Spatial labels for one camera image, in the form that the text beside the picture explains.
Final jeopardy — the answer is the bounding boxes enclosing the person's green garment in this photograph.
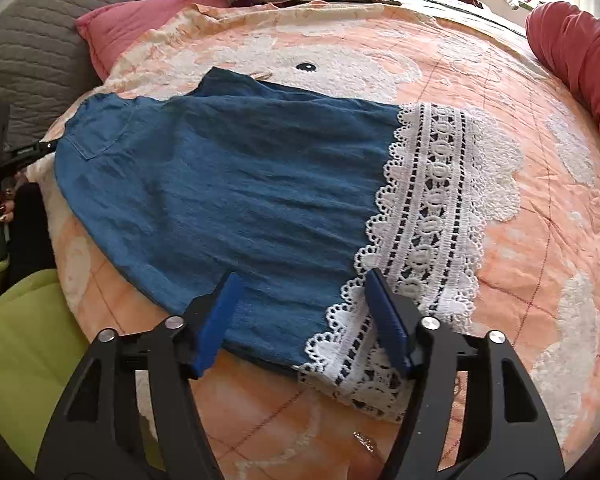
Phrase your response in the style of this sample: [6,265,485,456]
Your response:
[0,255,161,471]

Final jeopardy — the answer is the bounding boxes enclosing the grey quilted headboard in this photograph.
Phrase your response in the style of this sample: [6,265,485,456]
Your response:
[0,0,216,136]

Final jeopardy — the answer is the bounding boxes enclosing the grey-green bed sheet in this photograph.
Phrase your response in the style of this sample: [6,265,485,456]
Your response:
[385,0,531,38]

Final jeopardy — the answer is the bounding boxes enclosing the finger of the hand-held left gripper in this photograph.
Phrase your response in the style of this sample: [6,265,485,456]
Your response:
[10,140,58,160]

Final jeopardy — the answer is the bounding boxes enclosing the orange printed blanket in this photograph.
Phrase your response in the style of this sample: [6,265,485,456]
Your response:
[27,2,600,480]

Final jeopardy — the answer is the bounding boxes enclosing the pink pillow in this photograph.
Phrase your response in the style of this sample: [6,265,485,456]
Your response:
[75,0,216,81]

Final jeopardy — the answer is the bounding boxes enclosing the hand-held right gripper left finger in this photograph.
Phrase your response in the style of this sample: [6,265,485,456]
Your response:
[34,272,246,480]

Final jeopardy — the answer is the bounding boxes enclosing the blue denim pants lace hem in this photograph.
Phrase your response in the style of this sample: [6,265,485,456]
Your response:
[54,66,486,423]

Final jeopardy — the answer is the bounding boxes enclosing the red rolled duvet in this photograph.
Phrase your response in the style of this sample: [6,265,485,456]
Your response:
[525,1,600,156]

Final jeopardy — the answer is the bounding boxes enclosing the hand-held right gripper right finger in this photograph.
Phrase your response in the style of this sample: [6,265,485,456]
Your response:
[364,267,567,480]

